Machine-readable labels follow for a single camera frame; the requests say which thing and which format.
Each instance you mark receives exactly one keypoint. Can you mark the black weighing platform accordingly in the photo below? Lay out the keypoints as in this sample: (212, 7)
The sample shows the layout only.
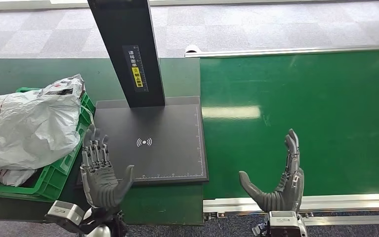
(169, 137)

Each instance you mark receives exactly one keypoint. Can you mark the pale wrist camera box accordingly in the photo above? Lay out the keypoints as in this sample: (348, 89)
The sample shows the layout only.
(65, 212)
(286, 224)

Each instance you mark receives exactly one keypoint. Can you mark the green plastic basket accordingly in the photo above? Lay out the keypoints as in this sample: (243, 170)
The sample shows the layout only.
(55, 180)

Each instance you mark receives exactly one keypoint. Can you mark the large white printed plastic package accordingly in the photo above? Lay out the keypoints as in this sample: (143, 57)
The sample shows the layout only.
(29, 127)

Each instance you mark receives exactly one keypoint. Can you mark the black scanner column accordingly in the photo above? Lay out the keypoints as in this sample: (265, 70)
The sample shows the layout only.
(127, 29)

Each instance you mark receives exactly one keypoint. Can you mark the black and yellow label sticker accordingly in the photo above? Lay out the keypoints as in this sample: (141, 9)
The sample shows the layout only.
(136, 68)

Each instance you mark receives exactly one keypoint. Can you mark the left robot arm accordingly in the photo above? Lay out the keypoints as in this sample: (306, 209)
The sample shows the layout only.
(102, 225)

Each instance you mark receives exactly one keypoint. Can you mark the small white plastic package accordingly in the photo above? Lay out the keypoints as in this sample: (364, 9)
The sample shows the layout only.
(12, 176)

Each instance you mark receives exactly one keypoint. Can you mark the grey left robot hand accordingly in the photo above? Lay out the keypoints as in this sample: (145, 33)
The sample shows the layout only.
(101, 183)

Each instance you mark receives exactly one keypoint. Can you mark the white conveyor roller end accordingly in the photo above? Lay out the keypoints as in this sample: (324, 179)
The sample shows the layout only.
(192, 49)

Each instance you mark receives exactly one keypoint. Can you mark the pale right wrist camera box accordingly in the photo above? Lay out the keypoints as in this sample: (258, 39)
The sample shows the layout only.
(286, 224)

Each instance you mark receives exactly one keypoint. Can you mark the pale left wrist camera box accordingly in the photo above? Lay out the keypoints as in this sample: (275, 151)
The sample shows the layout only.
(65, 212)

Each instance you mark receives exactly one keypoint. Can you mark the green conveyor belt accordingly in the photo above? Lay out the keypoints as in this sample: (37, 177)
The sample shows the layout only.
(323, 114)

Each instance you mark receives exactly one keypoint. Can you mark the aluminium conveyor side rail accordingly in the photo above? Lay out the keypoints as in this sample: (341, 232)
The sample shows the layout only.
(340, 202)
(290, 50)

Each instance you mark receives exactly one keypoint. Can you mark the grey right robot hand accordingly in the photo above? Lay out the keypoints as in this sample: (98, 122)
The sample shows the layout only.
(281, 199)

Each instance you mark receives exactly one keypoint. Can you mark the grey metal conveyor bracket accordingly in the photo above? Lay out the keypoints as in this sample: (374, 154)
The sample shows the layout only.
(259, 229)

